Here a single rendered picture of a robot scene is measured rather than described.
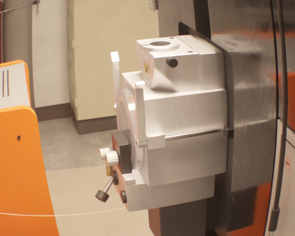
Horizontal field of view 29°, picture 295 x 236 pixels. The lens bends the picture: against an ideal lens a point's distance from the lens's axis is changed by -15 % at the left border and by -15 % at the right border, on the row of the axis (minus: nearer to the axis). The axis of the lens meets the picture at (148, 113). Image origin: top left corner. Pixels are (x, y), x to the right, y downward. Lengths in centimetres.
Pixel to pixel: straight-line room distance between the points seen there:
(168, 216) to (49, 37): 347
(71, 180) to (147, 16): 224
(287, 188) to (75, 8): 331
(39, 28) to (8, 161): 310
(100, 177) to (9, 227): 69
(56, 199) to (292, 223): 119
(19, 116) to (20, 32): 280
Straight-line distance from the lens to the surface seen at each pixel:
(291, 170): 50
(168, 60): 64
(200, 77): 67
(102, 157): 72
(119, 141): 70
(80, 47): 381
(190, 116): 67
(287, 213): 52
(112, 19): 381
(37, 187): 109
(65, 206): 159
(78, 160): 364
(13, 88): 117
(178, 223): 74
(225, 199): 72
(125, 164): 70
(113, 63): 74
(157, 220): 74
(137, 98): 63
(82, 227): 149
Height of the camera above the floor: 146
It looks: 20 degrees down
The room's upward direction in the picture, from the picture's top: 3 degrees counter-clockwise
